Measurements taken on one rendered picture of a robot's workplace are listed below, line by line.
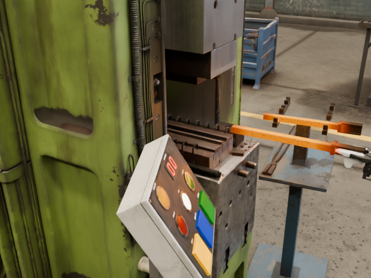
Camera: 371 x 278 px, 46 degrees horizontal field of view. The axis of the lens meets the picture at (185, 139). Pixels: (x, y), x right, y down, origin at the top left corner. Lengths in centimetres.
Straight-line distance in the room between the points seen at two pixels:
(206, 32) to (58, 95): 54
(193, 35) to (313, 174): 98
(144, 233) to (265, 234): 190
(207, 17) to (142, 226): 70
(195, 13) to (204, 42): 9
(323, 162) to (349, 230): 89
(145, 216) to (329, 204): 236
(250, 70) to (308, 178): 344
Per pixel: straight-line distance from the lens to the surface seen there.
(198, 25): 137
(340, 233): 295
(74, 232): 180
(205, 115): 193
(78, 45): 140
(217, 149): 161
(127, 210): 95
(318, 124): 193
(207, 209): 122
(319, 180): 203
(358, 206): 325
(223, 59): 151
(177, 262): 102
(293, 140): 153
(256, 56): 527
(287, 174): 205
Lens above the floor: 171
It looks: 25 degrees down
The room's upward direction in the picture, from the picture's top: straight up
